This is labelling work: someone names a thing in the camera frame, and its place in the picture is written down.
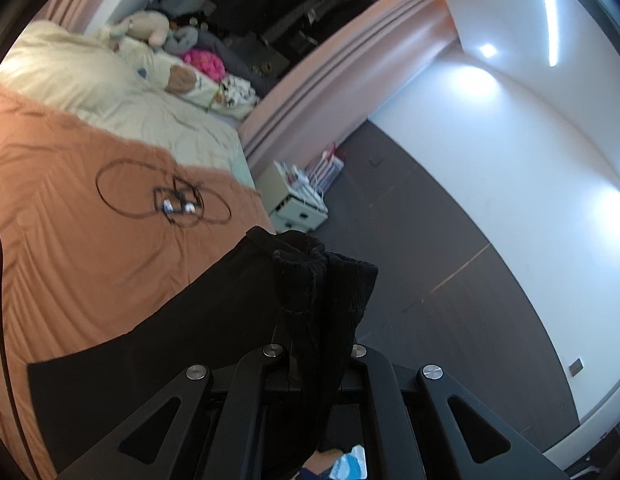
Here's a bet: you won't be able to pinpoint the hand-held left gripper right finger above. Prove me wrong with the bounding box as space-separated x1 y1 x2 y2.
341 344 571 480

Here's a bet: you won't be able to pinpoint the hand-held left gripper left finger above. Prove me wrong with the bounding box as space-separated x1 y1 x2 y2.
55 344 293 480

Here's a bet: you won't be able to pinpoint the black pants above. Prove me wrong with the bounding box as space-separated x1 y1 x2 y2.
27 226 380 480

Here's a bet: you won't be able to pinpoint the blue patterned bed sheet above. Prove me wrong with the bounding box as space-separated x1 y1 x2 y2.
332 445 367 480

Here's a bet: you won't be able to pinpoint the white nightstand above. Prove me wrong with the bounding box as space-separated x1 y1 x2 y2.
255 160 330 233

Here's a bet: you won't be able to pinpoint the white power strip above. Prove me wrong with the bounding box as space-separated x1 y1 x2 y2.
285 162 326 202

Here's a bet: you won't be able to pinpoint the red striped bag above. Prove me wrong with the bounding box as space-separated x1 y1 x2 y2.
305 142 347 191

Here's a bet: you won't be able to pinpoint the orange blanket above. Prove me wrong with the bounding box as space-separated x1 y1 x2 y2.
0 82 277 480

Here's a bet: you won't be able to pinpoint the white patterned pillow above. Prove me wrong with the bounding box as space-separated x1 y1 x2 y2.
210 72 258 121

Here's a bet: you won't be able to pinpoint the pink fuzzy cloth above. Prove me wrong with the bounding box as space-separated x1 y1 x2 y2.
182 47 226 82

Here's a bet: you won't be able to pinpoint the dark grey bedding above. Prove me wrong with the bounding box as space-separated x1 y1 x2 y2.
197 27 291 96

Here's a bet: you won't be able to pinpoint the cream duvet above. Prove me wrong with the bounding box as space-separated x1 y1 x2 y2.
0 20 256 191

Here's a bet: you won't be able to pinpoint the grey plush toy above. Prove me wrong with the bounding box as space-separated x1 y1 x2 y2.
162 25 199 56

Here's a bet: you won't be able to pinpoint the beige plush toy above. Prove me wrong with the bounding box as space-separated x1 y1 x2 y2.
97 10 171 54

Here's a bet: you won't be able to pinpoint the ceiling strip light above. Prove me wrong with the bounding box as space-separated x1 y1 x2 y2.
537 0 560 67

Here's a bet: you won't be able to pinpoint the tangled black cable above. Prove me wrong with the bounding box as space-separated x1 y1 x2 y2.
96 159 232 226

